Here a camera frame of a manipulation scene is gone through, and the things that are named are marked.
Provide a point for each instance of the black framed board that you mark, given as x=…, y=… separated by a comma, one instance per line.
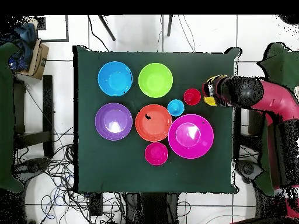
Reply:
x=67, y=28

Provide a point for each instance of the black tripod leg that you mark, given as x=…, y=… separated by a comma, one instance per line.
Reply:
x=169, y=25
x=107, y=28

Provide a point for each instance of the green bowl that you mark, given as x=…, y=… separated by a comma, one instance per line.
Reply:
x=155, y=80

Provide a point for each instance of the small pink bowl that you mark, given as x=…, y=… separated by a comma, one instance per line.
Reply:
x=156, y=153

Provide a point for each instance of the orange bowl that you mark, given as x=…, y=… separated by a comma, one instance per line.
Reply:
x=153, y=127

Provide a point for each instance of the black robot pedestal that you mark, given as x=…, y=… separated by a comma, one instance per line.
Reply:
x=151, y=210

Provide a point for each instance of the green cloth side table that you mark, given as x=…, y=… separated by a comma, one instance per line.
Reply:
x=5, y=116
x=282, y=67

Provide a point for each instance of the red cup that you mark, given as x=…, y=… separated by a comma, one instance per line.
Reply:
x=192, y=96

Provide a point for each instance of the large magenta bowl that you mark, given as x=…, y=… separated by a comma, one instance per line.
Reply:
x=201, y=144

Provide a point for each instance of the dark green table cloth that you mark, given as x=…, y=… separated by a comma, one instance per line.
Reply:
x=140, y=175

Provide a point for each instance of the black power adapter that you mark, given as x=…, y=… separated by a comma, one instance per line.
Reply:
x=96, y=205

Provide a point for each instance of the cardboard box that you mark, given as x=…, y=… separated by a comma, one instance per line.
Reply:
x=39, y=60

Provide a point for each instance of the purple bowl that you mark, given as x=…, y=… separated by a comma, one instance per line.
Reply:
x=113, y=121

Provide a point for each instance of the blue cup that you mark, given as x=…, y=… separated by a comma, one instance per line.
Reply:
x=176, y=107

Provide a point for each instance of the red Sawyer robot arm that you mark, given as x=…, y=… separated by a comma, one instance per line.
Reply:
x=280, y=100

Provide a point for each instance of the blue fabric bag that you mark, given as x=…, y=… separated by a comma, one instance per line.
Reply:
x=24, y=44

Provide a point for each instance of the blue bowl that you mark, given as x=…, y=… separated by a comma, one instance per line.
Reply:
x=115, y=78

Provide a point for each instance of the black stool frame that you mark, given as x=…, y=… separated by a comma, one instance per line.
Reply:
x=238, y=126
x=48, y=105

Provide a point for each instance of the yellow cup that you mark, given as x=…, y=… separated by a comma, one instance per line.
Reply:
x=210, y=79
x=209, y=101

